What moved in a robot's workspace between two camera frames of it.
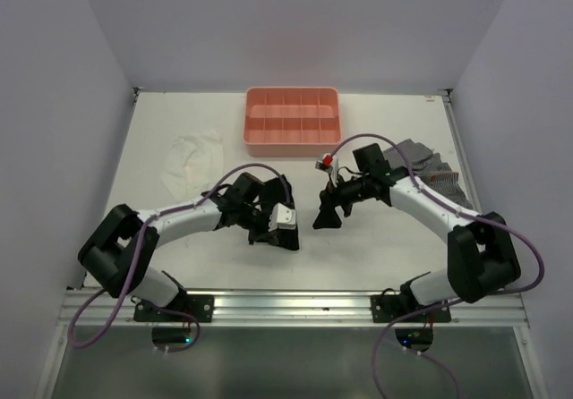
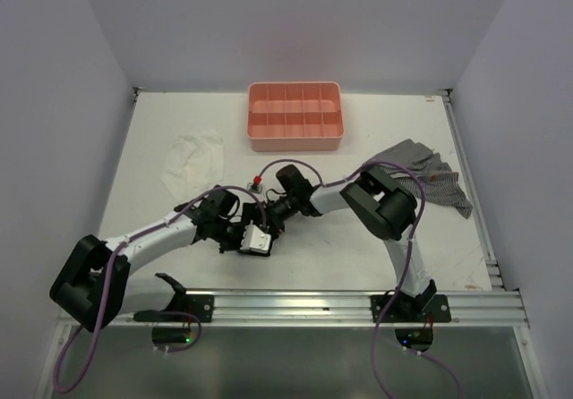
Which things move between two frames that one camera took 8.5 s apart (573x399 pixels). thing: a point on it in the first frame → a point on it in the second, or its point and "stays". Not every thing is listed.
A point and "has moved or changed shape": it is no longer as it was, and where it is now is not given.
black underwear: x=277 y=190 has moved or changed shape
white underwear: x=193 y=163 stays
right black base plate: x=387 y=307 stays
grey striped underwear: x=435 y=175 stays
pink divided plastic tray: x=282 y=122 stays
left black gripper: x=264 y=229 → x=223 y=248
